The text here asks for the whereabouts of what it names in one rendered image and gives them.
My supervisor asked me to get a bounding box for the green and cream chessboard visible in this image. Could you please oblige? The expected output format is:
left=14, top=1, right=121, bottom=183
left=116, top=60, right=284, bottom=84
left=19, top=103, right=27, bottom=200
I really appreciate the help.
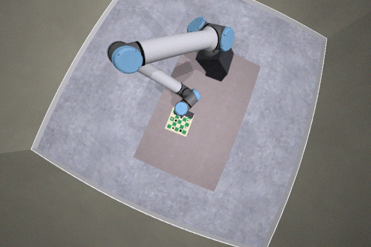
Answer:
left=165, top=107, right=193, bottom=136

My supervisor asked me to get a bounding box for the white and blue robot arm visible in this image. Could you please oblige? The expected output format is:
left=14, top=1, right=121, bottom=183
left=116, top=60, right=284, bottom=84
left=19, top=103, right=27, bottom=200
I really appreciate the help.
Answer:
left=107, top=17, right=234, bottom=119

